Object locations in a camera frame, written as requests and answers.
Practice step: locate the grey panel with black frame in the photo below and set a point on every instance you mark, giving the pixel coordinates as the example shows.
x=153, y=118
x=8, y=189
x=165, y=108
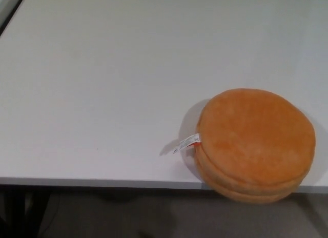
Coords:
x=6, y=6

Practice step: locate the orange plush plate with tag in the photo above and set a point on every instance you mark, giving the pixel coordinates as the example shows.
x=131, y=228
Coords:
x=256, y=145

